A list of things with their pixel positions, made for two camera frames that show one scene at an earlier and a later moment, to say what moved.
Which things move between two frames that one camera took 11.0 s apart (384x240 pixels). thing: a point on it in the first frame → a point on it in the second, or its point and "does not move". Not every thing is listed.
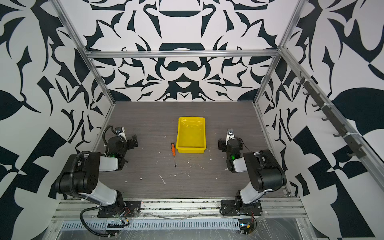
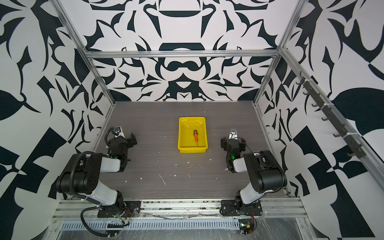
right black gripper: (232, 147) does not move
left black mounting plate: (125, 209) does not move
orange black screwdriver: (173, 147) → (196, 136)
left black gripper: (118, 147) does not move
